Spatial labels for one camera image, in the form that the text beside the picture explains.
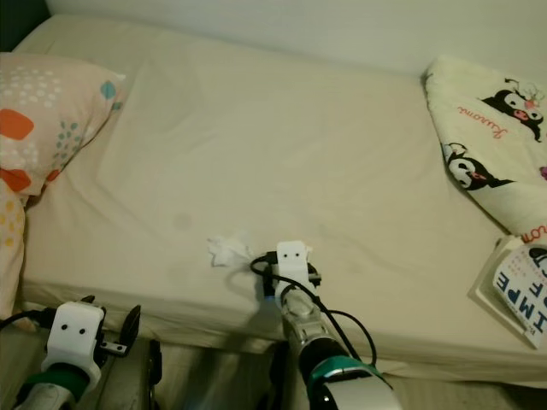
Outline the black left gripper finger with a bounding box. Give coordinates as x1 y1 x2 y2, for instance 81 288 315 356
120 304 143 347

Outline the white tissue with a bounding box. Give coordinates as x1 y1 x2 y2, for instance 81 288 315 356
207 232 253 267

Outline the pink pillow with orange print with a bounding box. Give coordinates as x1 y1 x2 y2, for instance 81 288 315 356
0 51 127 319

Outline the white book with blue letters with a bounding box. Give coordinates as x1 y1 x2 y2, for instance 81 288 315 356
470 235 547 351

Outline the dark robot left leg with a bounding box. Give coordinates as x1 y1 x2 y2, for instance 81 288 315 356
146 340 162 387

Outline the cream sheeted bed mattress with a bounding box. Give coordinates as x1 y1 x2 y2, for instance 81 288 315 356
13 13 547 385

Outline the cream cartoon print comforter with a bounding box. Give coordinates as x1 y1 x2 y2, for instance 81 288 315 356
423 56 547 238

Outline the teal padded headboard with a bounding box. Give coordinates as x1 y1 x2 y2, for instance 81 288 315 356
0 0 52 26

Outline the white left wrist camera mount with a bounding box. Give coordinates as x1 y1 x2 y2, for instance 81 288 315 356
51 299 108 390

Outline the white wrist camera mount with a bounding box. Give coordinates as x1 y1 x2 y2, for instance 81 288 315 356
269 240 321 296
51 299 108 390

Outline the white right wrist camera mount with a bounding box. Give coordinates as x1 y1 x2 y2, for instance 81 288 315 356
269 240 321 296

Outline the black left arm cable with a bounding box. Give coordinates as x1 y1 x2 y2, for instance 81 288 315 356
0 309 56 334

